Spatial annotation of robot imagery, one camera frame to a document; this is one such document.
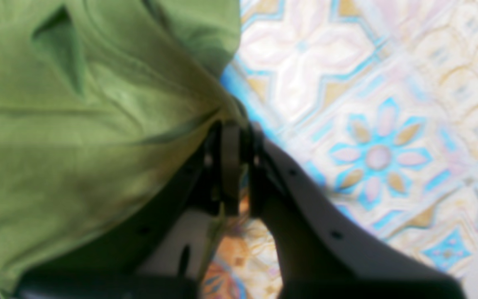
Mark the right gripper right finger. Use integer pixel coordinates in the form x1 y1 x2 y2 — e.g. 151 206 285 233
248 123 465 299

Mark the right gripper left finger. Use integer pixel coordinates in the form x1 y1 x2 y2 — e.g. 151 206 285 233
17 122 241 299

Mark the green t-shirt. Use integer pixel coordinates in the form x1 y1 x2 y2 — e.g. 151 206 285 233
0 0 247 298

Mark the patterned tablecloth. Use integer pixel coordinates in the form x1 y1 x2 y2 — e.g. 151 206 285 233
222 0 478 299

